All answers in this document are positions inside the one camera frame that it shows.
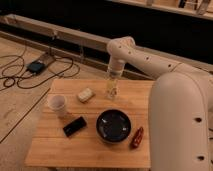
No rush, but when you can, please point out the black bowl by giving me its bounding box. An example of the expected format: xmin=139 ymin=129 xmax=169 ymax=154
xmin=96 ymin=109 xmax=131 ymax=143

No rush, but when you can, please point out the black cable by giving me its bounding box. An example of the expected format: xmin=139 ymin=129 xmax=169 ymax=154
xmin=0 ymin=46 xmax=81 ymax=144

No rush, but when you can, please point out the red bottle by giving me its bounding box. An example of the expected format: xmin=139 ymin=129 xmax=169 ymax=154
xmin=130 ymin=127 xmax=144 ymax=148

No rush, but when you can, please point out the cream sponge block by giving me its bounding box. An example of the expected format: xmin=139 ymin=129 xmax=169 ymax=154
xmin=77 ymin=88 xmax=95 ymax=103

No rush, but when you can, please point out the black rectangular box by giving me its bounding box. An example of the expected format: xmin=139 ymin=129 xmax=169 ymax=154
xmin=63 ymin=117 xmax=87 ymax=137

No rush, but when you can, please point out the blue power adapter box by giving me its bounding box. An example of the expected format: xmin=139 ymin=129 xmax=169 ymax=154
xmin=27 ymin=61 xmax=45 ymax=74

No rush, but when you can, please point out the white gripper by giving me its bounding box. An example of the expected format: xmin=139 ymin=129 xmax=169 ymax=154
xmin=106 ymin=67 xmax=123 ymax=100

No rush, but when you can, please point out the wooden table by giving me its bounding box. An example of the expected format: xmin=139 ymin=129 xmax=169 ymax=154
xmin=25 ymin=79 xmax=152 ymax=169

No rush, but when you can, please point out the long wooden beam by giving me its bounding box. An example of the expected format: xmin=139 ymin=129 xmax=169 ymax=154
xmin=0 ymin=13 xmax=213 ymax=81

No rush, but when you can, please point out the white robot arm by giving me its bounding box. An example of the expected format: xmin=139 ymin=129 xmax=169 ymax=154
xmin=107 ymin=37 xmax=213 ymax=171

